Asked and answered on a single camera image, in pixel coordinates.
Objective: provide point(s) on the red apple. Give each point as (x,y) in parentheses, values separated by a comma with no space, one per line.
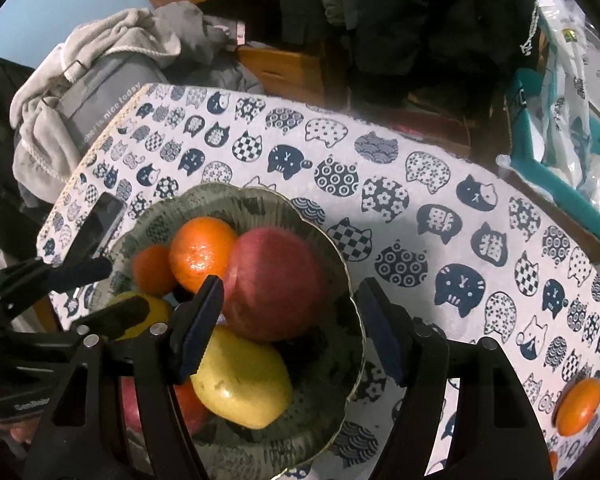
(275,285)
(190,410)

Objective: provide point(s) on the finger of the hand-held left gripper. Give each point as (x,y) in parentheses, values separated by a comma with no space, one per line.
(60,272)
(122,312)

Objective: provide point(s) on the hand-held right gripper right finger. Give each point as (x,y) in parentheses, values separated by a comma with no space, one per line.
(380,332)

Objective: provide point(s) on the yellow lemon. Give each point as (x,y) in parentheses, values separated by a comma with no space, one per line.
(242,385)
(150,312)

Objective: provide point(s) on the person's left hand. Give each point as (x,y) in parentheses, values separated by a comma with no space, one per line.
(17,432)

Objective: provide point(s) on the wooden drawer cabinet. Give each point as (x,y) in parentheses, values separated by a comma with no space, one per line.
(285,72)

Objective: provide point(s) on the white plastic bag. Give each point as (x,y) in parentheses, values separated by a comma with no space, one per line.
(562,75)

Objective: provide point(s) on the grey bag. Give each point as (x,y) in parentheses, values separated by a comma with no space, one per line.
(105,100)

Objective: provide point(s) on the black smartphone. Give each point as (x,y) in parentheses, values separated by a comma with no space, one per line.
(105,220)

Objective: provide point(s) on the orange persimmon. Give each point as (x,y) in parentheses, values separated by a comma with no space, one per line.
(577,407)
(150,272)

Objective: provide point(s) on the teal box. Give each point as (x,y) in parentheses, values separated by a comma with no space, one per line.
(545,160)

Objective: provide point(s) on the black bag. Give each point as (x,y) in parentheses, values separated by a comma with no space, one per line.
(0,135)

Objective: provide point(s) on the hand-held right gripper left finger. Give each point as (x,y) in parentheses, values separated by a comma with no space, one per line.
(205,330)

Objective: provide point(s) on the scalloped glass bowl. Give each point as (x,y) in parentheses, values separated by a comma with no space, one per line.
(320,385)

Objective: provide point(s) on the grey hoodie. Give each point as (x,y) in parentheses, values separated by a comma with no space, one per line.
(130,35)

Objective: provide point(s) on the dark clothes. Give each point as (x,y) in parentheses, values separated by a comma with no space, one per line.
(405,25)

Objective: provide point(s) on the cat print tablecloth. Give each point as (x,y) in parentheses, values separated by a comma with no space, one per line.
(430,210)

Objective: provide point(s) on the orange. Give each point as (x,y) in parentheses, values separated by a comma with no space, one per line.
(202,255)

